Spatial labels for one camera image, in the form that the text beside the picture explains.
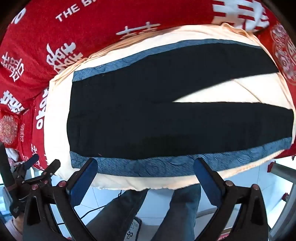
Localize grey patterned slipper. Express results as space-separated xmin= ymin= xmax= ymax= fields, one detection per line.
xmin=124 ymin=217 xmax=142 ymax=241

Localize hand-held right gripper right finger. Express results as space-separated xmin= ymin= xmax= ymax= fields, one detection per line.
xmin=193 ymin=158 xmax=270 ymax=241

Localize black cable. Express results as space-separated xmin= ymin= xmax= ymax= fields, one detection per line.
xmin=80 ymin=190 xmax=123 ymax=218

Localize grey metal bar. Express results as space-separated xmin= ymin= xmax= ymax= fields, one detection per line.
xmin=267 ymin=162 xmax=296 ymax=186

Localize black pants with blue trim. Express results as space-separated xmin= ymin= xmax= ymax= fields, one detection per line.
xmin=67 ymin=39 xmax=295 ymax=179

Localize cream bed sheet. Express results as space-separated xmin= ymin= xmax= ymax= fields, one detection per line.
xmin=43 ymin=22 xmax=296 ymax=192

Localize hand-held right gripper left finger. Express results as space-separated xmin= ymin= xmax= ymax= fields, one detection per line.
xmin=22 ymin=158 xmax=100 ymax=241

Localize person's right leg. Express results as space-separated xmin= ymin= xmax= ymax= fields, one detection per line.
xmin=159 ymin=184 xmax=201 ymax=241

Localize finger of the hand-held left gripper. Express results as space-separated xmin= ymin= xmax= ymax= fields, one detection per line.
xmin=22 ymin=153 xmax=40 ymax=171
xmin=30 ymin=159 xmax=61 ymax=184

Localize red printed blanket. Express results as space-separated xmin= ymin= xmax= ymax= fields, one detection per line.
xmin=0 ymin=0 xmax=296 ymax=172

